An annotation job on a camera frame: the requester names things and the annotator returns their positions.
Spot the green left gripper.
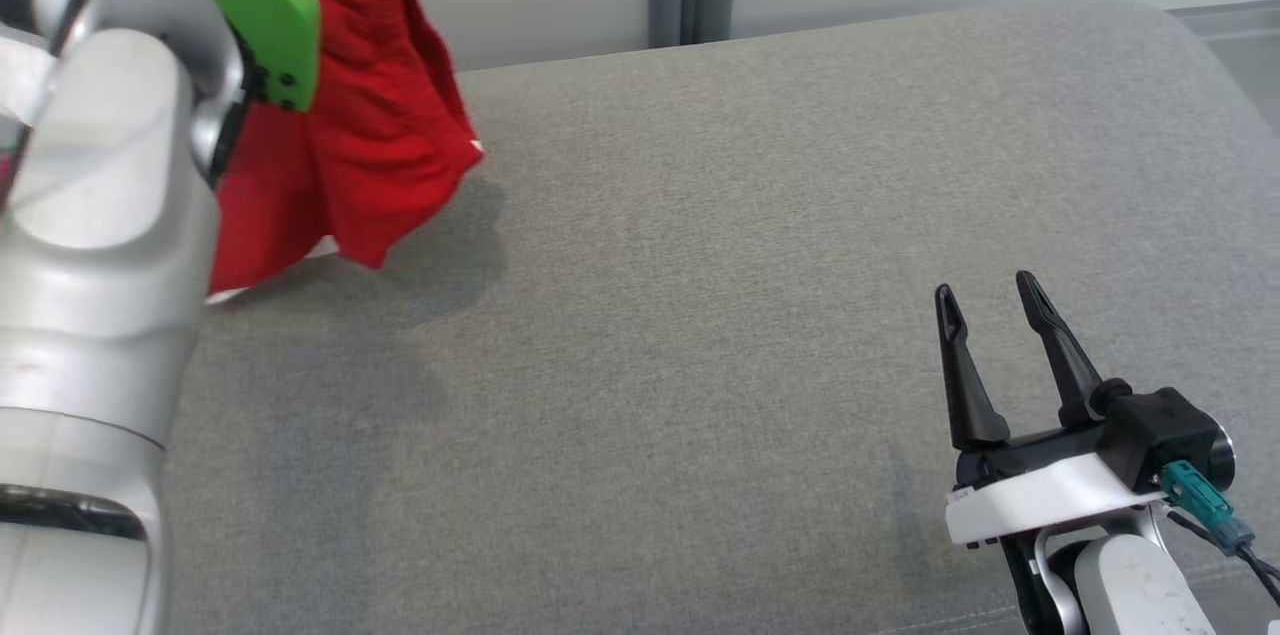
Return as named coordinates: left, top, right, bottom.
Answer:
left=120, top=0, right=321, bottom=112

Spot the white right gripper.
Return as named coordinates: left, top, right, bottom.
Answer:
left=935, top=270, right=1166, bottom=546

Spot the red shirt with white trim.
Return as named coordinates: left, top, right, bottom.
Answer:
left=205, top=0, right=486, bottom=301

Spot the teal right camera connector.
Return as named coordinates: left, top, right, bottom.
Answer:
left=1160, top=460, right=1256, bottom=551

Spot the black right camera cable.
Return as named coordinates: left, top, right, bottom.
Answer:
left=1165, top=505, right=1280, bottom=608

